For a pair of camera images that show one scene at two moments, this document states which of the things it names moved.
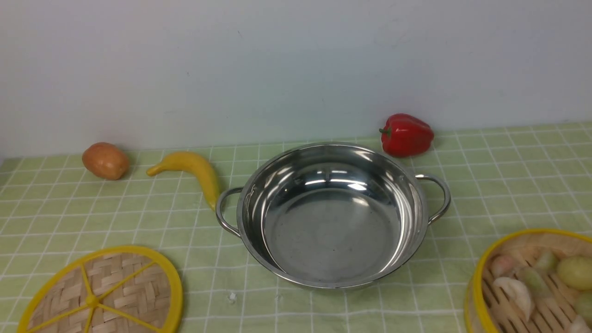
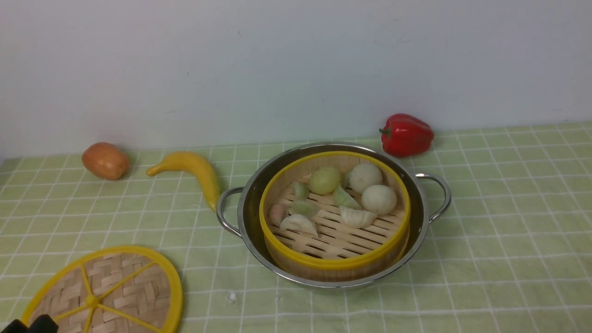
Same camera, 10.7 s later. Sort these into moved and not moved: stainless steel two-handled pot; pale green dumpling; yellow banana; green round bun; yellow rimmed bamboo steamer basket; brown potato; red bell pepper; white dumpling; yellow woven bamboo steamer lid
Moved: pale green dumpling; white dumpling; green round bun; yellow rimmed bamboo steamer basket
Not moved: red bell pepper; yellow woven bamboo steamer lid; stainless steel two-handled pot; yellow banana; brown potato
